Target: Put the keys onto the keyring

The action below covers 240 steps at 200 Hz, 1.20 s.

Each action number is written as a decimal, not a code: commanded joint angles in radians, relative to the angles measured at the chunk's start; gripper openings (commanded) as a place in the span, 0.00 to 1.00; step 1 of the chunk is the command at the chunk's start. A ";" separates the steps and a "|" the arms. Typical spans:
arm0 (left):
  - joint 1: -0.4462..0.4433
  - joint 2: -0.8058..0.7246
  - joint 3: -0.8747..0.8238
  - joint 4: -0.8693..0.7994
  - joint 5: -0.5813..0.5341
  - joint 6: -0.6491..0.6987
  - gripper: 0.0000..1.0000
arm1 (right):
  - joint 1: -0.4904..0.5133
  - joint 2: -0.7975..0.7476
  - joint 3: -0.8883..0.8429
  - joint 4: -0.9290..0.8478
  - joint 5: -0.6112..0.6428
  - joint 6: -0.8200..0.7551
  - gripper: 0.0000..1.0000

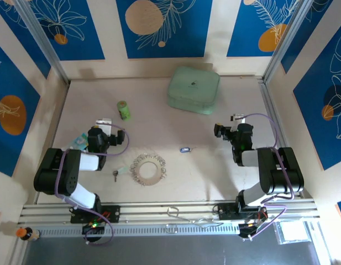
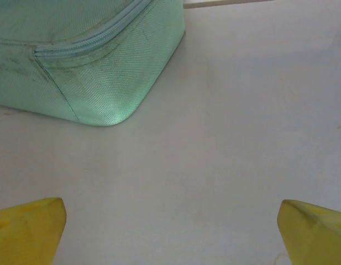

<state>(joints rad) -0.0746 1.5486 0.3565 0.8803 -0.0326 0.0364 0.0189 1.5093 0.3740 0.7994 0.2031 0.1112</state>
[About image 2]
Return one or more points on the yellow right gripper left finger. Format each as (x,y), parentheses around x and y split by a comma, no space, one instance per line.
(23,234)

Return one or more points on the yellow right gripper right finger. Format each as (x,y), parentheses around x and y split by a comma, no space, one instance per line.
(316,237)

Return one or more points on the mint green lidded box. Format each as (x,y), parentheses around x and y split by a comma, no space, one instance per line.
(76,69)

